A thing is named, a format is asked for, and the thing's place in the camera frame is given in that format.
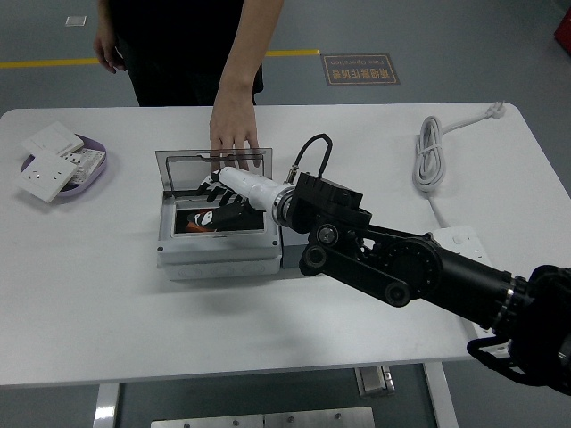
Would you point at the white printed socket panel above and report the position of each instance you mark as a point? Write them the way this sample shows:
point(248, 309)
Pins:
point(87, 160)

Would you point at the person's left forearm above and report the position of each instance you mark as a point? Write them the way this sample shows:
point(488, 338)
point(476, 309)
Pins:
point(252, 44)

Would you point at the small grey floor plate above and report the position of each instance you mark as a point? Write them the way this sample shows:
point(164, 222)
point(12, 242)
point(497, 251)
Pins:
point(76, 21)

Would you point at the person's right forearm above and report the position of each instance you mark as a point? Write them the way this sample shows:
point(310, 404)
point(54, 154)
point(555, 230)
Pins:
point(106, 18)

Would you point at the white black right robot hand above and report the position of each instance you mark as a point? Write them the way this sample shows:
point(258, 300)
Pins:
point(250, 187)

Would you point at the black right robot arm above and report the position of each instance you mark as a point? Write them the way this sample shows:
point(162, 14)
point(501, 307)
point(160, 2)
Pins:
point(401, 267)

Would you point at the white table leg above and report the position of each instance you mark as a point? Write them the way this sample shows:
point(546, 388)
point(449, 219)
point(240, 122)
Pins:
point(441, 397)
point(106, 405)

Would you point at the grey metal base plate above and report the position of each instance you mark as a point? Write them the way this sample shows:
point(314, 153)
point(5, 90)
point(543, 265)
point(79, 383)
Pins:
point(263, 419)

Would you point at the person's right hand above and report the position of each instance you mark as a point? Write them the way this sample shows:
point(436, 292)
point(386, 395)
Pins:
point(107, 53)

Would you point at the white socket plate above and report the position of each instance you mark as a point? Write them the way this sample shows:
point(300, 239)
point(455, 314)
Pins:
point(42, 178)

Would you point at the purple tray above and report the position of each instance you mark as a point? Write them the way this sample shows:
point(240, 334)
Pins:
point(89, 185)

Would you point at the red object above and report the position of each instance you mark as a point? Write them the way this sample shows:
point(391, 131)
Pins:
point(564, 31)

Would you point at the grey box with clear flap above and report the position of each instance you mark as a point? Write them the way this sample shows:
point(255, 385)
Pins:
point(214, 256)

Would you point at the person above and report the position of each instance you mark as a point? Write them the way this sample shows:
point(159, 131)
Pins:
point(178, 44)

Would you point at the person's left hand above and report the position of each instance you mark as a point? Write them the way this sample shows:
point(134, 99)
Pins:
point(234, 125)

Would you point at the grey cube with round hole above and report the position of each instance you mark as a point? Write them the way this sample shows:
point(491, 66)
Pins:
point(292, 254)

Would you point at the grey metal bracket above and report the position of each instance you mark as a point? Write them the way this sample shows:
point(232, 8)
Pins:
point(374, 381)

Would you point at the white switch plate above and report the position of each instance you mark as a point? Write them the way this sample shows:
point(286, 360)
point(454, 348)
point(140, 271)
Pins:
point(51, 138)

